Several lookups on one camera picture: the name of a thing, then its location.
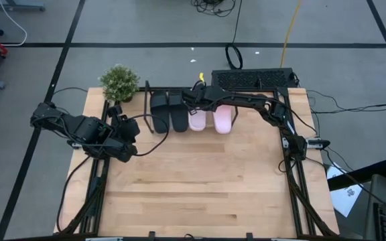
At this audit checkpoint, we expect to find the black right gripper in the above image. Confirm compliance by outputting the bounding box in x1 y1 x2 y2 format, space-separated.
180 85 229 110

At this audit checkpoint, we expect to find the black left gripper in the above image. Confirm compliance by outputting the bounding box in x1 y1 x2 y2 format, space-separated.
103 104 141 164

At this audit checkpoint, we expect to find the pink rubber slide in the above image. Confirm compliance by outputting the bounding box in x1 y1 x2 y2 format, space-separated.
212 104 234 135
188 107 208 133

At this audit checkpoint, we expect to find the black rubber slide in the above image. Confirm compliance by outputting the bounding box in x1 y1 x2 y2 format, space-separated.
168 91 190 133
149 90 171 135

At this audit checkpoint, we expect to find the black metal shoe shelf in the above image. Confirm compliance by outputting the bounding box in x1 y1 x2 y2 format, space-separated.
143 79 240 136

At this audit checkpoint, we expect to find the green potted plant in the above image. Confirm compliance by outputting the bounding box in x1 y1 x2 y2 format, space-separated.
98 64 141 103

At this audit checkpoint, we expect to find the black computer case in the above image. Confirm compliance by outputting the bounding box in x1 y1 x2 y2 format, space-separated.
210 67 299 92

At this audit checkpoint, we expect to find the black floor beam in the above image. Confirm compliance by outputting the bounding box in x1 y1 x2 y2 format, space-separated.
326 159 386 192

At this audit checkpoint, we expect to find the white paper sheet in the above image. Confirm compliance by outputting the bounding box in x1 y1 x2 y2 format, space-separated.
326 162 364 219

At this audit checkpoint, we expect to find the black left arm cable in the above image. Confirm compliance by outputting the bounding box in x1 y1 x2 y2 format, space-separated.
133 113 170 158

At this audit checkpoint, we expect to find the black hanging cable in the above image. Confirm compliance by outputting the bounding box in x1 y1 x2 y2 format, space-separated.
224 0 245 71

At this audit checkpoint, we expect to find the black cable bundle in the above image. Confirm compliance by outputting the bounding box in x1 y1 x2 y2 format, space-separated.
190 0 238 19

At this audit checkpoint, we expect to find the black floor cable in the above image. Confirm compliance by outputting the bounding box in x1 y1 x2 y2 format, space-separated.
56 155 92 234

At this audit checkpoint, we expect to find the yellow hanging cable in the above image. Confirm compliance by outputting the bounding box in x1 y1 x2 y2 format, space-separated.
279 0 303 68

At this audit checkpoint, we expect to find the black aluminium table frame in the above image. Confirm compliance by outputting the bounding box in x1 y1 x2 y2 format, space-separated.
56 86 341 241

